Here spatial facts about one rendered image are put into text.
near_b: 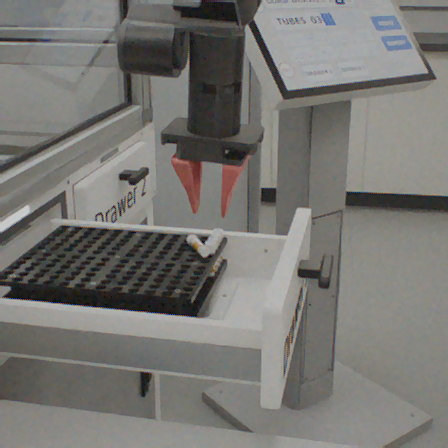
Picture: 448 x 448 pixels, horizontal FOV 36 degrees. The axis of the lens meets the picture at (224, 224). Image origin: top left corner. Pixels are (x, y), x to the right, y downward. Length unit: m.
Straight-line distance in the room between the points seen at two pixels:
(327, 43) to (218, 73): 0.97
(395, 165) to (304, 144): 2.09
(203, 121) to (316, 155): 1.03
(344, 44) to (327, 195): 0.38
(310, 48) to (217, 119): 0.92
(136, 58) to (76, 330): 0.28
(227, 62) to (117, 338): 0.29
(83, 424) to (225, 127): 0.35
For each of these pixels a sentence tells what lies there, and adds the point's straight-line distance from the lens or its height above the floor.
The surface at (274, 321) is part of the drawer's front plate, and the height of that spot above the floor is 0.91.
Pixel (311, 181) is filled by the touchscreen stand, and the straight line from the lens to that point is 1.73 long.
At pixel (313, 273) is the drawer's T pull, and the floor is 0.91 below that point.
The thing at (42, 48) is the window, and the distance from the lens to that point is 0.94.
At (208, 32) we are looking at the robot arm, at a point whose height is 1.15.
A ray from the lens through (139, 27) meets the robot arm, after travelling 0.72.
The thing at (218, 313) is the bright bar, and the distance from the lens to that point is 0.77.
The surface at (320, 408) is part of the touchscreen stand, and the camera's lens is 2.04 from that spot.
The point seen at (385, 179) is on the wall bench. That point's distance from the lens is 3.79.
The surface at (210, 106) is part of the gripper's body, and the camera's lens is 0.70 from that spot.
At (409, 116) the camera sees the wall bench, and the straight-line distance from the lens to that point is 3.72.
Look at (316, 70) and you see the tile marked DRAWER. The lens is 1.58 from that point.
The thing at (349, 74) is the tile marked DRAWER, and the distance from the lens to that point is 1.64.
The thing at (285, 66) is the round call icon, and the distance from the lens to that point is 1.53.
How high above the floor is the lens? 1.20
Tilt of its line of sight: 20 degrees down
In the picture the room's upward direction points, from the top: straight up
